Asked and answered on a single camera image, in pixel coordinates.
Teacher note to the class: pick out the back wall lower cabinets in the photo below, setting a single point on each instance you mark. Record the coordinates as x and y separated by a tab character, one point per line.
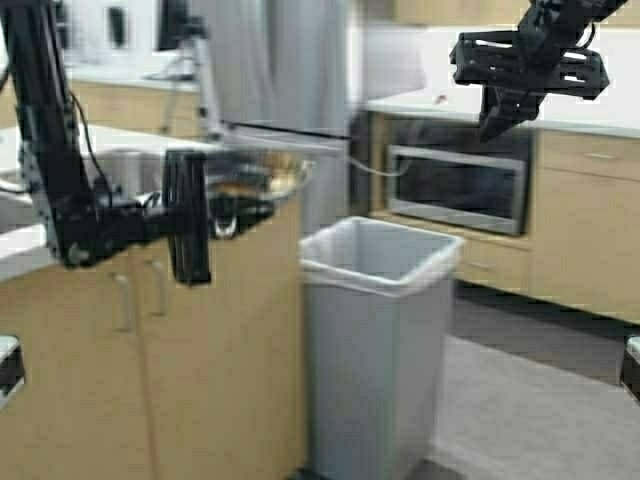
581	245

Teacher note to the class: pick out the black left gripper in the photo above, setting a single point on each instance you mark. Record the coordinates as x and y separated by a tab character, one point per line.
182	216

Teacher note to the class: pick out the built-in steel microwave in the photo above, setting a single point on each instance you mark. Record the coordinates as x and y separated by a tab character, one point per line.
453	177

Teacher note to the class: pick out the steel frying pan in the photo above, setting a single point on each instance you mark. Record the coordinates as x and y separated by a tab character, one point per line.
260	180

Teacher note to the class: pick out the black device at right edge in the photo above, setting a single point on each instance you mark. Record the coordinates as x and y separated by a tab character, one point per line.
629	372

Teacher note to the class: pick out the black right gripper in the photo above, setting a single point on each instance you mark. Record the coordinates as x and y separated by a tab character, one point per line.
516	76

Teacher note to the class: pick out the stainless steel refrigerator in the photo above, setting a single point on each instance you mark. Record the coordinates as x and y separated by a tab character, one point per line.
285	76

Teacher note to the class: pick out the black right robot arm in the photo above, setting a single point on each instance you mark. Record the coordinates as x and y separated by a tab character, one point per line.
548	23

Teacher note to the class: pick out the raw grey shrimp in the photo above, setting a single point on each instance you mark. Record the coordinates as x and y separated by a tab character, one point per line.
282	181

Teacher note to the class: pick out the kitchen island cabinet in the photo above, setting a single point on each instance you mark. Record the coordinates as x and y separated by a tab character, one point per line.
129	375

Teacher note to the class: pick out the black device at left edge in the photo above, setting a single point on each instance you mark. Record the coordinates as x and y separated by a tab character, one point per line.
12	365

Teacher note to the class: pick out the black device at edge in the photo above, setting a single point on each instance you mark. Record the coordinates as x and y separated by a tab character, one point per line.
629	372
12	365

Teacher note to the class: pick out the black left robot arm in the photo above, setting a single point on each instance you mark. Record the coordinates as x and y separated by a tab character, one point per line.
87	220

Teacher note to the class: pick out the grey trash bin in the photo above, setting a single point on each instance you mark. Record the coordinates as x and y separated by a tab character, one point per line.
378	300

